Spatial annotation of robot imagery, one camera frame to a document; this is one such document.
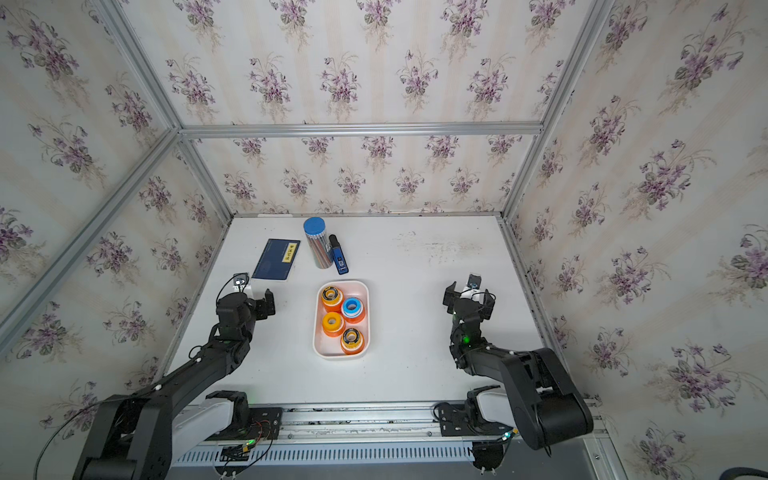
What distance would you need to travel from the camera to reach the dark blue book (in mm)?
1038

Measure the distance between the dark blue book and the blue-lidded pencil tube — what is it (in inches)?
4.6

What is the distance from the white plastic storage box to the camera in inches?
33.4

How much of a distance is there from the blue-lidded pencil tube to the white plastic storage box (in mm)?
107

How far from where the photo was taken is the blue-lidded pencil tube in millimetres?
923

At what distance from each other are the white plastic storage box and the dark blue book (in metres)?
0.19
